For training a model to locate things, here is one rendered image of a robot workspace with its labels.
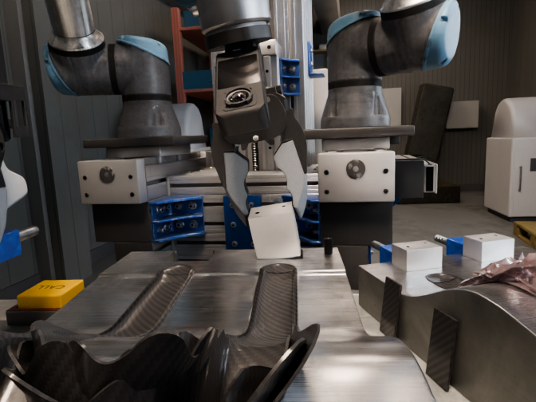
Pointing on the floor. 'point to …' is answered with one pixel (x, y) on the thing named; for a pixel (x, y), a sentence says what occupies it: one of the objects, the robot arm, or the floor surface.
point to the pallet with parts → (521, 228)
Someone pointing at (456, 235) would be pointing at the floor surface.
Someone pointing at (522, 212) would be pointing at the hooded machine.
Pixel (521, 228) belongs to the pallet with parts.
